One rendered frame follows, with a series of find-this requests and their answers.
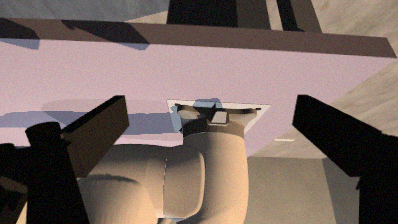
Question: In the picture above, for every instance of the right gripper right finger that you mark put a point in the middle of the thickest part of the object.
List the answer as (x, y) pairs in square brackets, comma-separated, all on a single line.
[(360, 150)]

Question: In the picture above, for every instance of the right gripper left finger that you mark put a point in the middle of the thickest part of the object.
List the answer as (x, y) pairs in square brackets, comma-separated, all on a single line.
[(53, 195)]

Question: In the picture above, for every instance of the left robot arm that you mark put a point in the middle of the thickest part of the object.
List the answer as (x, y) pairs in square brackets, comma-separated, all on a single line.
[(163, 221)]

